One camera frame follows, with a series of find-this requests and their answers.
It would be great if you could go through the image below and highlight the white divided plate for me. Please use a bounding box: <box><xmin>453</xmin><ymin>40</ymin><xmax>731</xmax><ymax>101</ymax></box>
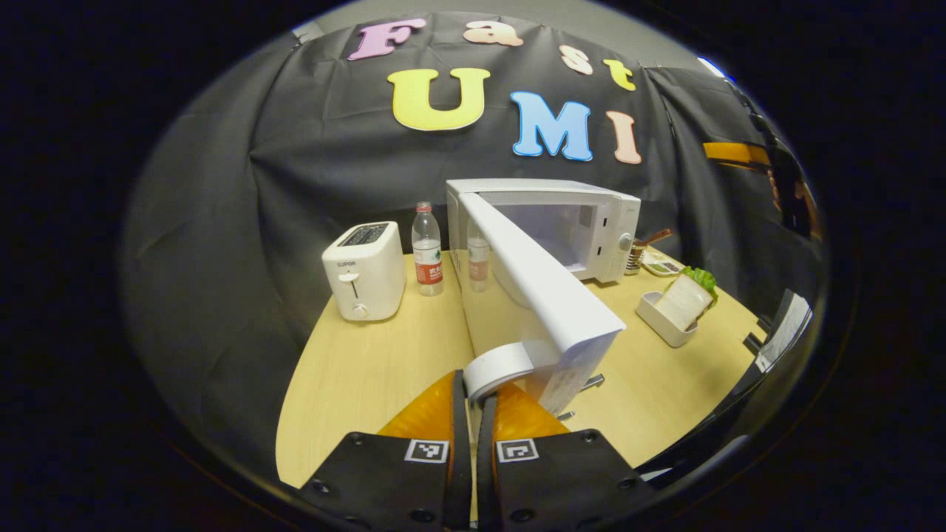
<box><xmin>642</xmin><ymin>250</ymin><xmax>684</xmax><ymax>278</ymax></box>

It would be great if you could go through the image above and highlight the sandwich with lettuce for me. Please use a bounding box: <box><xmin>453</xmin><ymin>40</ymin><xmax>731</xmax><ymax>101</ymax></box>
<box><xmin>654</xmin><ymin>266</ymin><xmax>719</xmax><ymax>331</ymax></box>

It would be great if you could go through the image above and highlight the white microwave oven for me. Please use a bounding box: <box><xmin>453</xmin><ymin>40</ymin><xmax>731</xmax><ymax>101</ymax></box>
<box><xmin>446</xmin><ymin>177</ymin><xmax>642</xmax><ymax>422</ymax></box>

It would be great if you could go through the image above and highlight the white toaster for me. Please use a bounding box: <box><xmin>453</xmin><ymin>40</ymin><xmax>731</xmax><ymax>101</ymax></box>
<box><xmin>321</xmin><ymin>221</ymin><xmax>406</xmax><ymax>322</ymax></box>

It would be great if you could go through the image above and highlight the white and black panel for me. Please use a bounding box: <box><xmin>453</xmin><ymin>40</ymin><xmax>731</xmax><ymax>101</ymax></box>
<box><xmin>745</xmin><ymin>288</ymin><xmax>814</xmax><ymax>374</ymax></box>

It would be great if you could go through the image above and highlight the white rectangular tray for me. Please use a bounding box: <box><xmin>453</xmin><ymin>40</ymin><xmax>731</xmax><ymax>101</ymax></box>
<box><xmin>636</xmin><ymin>290</ymin><xmax>718</xmax><ymax>348</ymax></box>

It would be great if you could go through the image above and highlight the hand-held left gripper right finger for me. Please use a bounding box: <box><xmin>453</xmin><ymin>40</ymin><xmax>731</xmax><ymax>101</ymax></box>
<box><xmin>476</xmin><ymin>381</ymin><xmax>656</xmax><ymax>532</ymax></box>

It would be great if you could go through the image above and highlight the black backdrop cloth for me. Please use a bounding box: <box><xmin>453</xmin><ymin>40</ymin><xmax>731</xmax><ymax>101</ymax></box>
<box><xmin>122</xmin><ymin>11</ymin><xmax>825</xmax><ymax>481</ymax></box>

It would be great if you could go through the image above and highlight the clear plastic water bottle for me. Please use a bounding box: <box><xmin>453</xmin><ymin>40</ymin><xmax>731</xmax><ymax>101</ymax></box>
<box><xmin>412</xmin><ymin>202</ymin><xmax>444</xmax><ymax>297</ymax></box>

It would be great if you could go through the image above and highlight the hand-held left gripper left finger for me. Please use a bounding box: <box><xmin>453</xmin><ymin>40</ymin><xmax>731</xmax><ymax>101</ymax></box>
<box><xmin>298</xmin><ymin>368</ymin><xmax>474</xmax><ymax>532</ymax></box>

